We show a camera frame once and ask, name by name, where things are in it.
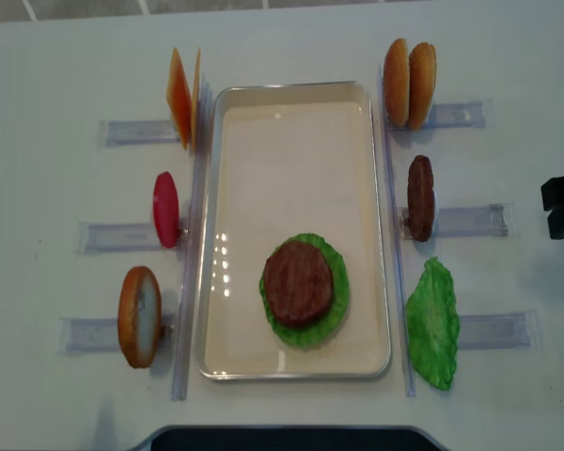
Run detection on green lettuce leaf standing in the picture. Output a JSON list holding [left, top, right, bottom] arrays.
[[406, 257, 461, 391]]

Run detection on clear lettuce rack track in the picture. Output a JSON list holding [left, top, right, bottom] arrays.
[[458, 310, 541, 350]]

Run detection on clear bun rack track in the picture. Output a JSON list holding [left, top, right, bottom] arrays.
[[58, 314, 177, 354], [384, 98, 494, 132]]

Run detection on clear left rail strip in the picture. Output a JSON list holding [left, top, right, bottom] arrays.
[[171, 77, 212, 400]]

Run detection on metal baking tray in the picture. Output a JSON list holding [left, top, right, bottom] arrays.
[[195, 82, 391, 381]]

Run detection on clear patty rack track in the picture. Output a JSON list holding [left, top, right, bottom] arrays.
[[399, 202, 518, 239]]

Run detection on dark base at bottom edge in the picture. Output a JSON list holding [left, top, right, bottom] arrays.
[[145, 427, 444, 450]]

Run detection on orange cheese slice right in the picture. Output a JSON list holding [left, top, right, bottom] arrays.
[[191, 48, 201, 152]]

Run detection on clear tomato rack track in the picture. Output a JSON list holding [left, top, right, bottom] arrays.
[[74, 222, 165, 255]]

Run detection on bun half outer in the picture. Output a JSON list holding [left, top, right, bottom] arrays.
[[383, 39, 410, 128]]

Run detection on red tomato slice standing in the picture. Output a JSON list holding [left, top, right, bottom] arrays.
[[152, 172, 180, 248]]

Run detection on brown meat patty front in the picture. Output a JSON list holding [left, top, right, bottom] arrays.
[[262, 240, 334, 329]]

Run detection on lettuce leaf in tray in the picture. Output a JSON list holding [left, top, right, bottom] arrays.
[[258, 233, 350, 350]]

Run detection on clear left bun rack track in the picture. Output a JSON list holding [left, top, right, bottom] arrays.
[[58, 314, 177, 354]]

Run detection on bun half near pusher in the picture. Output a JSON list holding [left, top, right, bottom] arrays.
[[408, 42, 437, 130]]

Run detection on clear cheese rack track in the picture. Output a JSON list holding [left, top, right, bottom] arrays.
[[101, 119, 180, 147]]

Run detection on bun half left rack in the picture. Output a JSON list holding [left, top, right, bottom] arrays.
[[117, 266, 162, 368]]

